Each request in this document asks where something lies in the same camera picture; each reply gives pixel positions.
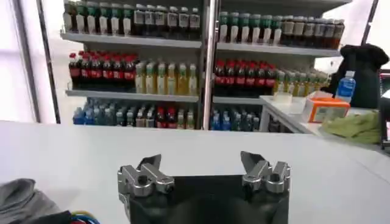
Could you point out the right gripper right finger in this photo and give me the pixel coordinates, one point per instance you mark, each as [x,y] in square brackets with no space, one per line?
[265,178]

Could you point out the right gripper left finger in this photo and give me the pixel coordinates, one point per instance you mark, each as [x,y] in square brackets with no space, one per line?
[143,179]

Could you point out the grey printed T-shirt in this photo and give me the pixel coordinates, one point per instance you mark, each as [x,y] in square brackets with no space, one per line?
[21,201]

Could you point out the white desk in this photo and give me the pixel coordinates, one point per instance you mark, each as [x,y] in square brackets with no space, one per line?
[292,117]

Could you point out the clear plastic container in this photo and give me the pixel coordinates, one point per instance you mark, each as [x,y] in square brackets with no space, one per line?
[282,97]

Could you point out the orange tissue box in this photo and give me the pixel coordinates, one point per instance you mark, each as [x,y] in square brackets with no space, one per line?
[326,110]

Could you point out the green cloth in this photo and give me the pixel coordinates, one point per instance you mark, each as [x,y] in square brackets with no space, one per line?
[353,128]

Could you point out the shelf of bottled drinks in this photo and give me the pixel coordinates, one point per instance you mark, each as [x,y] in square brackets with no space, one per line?
[268,70]
[134,70]

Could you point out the blue-label water bottle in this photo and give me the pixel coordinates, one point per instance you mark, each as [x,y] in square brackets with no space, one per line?
[345,88]

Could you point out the black bag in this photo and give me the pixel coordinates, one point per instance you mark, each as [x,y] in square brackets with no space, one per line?
[365,76]

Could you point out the dark slanted pole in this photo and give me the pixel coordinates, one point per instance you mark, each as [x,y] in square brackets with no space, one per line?
[369,21]

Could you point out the thin black frame pole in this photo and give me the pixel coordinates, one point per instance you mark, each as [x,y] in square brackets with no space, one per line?
[48,61]

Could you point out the grey slanted frame pole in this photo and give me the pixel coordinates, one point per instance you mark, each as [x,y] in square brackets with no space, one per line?
[26,61]

